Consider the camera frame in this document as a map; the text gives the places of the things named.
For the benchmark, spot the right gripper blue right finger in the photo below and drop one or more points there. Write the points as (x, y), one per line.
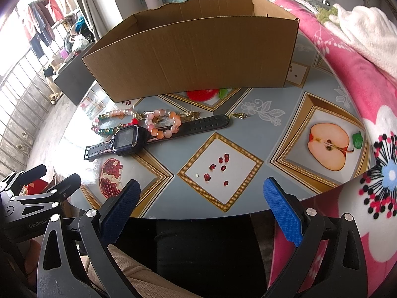
(342, 272)

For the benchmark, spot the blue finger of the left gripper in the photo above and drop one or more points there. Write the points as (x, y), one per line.
(63, 184)
(17, 180)

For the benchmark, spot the hanging clothes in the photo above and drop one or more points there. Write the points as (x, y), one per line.
(38, 22)

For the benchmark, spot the beige trouser leg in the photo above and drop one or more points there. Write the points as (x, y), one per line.
(145, 281)

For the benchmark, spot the grey window curtain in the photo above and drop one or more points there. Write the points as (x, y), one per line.
(101, 16)

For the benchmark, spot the white fluffy blanket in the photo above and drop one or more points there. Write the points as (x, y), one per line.
(369, 32)

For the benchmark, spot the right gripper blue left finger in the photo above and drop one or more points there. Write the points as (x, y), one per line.
(60, 271)

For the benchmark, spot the brown cardboard box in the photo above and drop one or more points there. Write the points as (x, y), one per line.
(193, 45)

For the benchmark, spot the black smart watch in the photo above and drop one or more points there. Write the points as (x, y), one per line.
(131, 139)

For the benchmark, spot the fruit print tablecloth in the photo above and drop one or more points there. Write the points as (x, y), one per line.
(308, 135)

